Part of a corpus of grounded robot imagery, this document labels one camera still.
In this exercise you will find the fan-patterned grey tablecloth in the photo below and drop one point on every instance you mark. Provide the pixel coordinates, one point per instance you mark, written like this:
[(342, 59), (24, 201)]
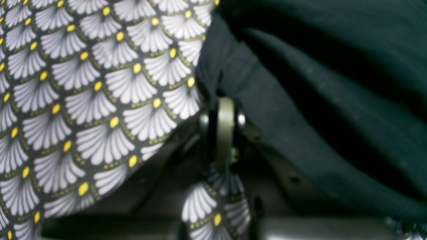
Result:
[(90, 91)]

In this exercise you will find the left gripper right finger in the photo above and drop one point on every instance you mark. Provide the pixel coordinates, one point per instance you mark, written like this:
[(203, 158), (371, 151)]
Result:
[(321, 218)]

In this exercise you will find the black T-shirt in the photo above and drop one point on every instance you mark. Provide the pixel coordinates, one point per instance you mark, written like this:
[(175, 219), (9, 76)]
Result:
[(338, 87)]

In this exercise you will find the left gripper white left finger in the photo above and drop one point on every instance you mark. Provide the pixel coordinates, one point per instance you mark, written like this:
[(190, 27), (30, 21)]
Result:
[(147, 205)]

